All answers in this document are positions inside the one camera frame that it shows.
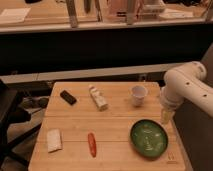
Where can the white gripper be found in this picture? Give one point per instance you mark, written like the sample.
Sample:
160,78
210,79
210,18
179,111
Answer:
170,100

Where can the green ceramic bowl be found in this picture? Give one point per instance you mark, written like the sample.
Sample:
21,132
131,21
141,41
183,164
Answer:
148,138

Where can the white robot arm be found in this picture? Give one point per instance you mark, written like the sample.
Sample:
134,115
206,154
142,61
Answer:
185,82

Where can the white paper cup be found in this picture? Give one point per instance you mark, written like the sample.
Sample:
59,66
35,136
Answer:
138,93

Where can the white tube bottle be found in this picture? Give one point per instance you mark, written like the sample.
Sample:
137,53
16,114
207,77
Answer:
97,97

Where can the red chili pepper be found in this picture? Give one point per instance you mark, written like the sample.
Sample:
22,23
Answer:
92,144

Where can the black rectangular block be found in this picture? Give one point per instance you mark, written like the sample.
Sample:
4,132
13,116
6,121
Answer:
68,97

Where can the white folded cloth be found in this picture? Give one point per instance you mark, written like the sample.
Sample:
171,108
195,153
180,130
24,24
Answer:
54,140

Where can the black chair left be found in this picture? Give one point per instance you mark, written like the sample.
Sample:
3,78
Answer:
11,113

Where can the white paper sheet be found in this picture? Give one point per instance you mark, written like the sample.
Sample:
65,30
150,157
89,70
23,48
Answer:
16,15

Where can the metal post right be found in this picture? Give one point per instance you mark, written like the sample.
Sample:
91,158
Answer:
130,11

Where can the metal post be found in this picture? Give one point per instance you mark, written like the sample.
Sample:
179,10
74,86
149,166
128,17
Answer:
72,13
130,11

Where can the metal post left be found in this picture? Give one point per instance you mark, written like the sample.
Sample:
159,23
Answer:
72,13

